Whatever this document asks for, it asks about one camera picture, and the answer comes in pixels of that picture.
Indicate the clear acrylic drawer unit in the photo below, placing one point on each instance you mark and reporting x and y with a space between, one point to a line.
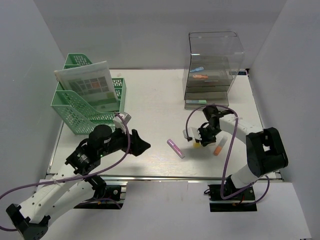
221 54

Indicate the document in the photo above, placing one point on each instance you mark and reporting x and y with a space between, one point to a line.
92 82

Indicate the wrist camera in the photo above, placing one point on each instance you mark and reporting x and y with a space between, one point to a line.
121 120
192 134

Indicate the orange highlighter white cap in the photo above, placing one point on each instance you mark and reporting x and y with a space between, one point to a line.
220 145

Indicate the yellow highlighter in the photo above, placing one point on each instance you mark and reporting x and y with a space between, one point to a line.
196 145

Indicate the green file organizer rack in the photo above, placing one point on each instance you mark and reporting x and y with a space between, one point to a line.
76 113

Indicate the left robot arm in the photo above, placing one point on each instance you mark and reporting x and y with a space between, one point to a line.
73 184

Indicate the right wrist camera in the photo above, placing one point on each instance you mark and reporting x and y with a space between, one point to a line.
192 134

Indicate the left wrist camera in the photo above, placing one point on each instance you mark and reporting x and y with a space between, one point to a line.
121 120

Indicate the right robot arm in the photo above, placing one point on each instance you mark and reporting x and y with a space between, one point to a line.
265 152

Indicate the blue highlighter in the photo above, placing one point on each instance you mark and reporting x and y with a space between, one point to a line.
196 70

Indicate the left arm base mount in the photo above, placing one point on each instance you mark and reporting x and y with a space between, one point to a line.
113 199

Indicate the green highlighter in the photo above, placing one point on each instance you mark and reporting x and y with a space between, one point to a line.
202 102

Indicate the purple highlighter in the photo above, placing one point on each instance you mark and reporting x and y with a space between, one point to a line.
175 148

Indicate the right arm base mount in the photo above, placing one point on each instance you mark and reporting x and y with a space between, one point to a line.
243 202

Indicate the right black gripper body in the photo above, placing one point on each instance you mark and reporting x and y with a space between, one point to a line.
208 134

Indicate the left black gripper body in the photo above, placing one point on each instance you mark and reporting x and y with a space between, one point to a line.
118 142

